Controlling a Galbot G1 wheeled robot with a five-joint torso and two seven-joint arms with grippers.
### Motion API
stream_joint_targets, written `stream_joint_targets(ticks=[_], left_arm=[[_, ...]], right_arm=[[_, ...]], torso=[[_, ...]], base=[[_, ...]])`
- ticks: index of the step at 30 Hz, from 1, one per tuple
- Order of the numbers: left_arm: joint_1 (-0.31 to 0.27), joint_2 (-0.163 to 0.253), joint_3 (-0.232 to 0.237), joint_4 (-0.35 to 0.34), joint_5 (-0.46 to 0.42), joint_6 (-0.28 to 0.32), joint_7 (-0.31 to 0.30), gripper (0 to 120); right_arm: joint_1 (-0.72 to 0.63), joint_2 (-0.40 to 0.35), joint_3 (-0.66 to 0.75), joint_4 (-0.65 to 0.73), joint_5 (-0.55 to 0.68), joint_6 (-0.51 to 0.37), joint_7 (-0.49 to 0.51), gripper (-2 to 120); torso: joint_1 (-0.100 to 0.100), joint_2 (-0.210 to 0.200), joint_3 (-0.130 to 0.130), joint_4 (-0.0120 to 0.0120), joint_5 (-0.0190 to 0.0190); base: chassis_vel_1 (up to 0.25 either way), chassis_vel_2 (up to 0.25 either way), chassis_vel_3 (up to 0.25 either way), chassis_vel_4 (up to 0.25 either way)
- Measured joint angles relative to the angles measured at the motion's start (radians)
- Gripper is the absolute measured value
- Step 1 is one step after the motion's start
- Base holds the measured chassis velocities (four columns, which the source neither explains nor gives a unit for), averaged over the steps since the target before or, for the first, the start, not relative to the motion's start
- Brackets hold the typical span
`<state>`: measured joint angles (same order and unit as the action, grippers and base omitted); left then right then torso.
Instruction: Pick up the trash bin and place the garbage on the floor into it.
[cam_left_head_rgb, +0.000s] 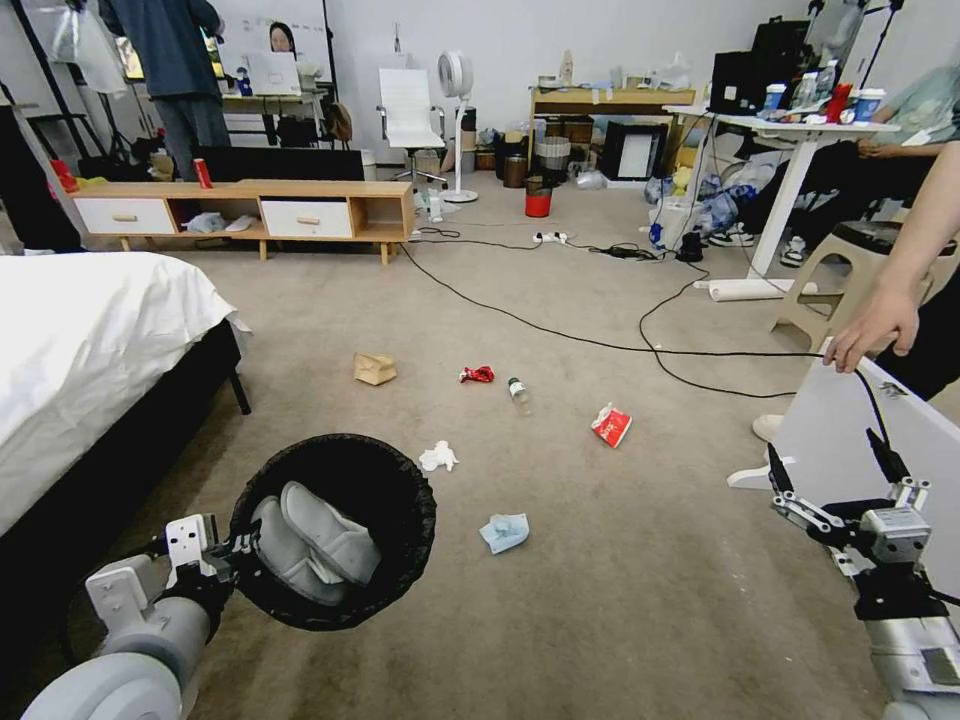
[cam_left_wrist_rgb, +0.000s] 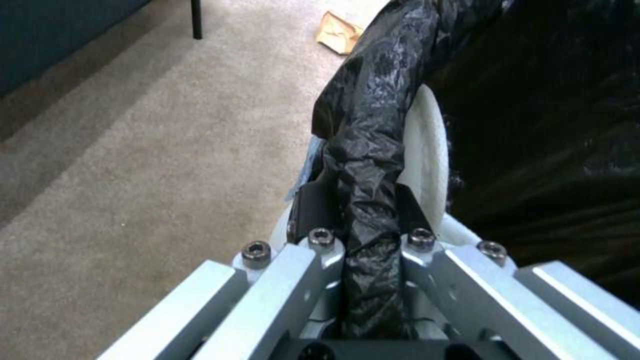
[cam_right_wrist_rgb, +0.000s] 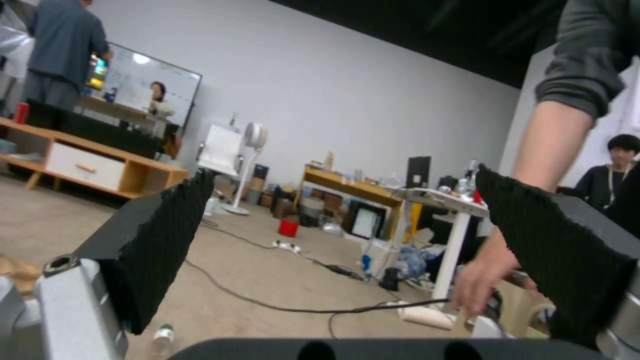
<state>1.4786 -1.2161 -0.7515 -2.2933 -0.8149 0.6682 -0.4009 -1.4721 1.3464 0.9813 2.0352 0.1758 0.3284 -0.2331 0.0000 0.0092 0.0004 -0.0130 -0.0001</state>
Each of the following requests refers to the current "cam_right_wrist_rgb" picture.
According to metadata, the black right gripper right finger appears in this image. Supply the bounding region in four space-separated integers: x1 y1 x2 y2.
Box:
474 163 640 360

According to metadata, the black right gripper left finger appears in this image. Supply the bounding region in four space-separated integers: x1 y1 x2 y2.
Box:
34 169 215 360

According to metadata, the small black bin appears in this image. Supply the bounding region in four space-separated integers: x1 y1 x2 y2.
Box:
382 266 401 292

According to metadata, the wooden cabinet with white drawer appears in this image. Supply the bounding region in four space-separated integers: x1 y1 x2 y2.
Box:
0 116 189 199

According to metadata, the clear plastic bottle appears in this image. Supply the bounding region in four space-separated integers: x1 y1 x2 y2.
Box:
151 323 176 352

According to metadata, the seated person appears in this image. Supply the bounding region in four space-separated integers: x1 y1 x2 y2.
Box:
146 80 177 120
572 133 640 220

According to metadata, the white desk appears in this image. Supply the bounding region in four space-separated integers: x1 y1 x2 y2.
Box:
404 187 494 312

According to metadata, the white flat panel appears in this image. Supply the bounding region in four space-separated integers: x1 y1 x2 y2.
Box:
198 124 246 176

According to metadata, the white standing fan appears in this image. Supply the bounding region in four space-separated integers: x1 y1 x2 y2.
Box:
223 121 268 215

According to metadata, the blue and white bag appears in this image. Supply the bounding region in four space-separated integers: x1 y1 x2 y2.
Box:
397 245 447 281

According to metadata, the black monitor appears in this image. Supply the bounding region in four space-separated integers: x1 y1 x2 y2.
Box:
407 155 432 188

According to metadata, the black framed picture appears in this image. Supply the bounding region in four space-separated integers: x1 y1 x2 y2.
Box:
347 204 389 239

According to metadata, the yellow wooden table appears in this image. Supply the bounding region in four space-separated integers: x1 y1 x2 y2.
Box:
298 164 406 241

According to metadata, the standing person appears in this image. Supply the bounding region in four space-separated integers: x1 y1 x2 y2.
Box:
23 0 115 110

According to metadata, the person in white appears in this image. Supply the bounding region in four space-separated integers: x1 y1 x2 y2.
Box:
0 0 36 117

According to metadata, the black floor cable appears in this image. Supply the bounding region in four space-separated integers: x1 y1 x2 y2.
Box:
183 258 454 338

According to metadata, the whiteboard with black frame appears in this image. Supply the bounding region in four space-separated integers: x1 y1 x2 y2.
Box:
82 41 204 130

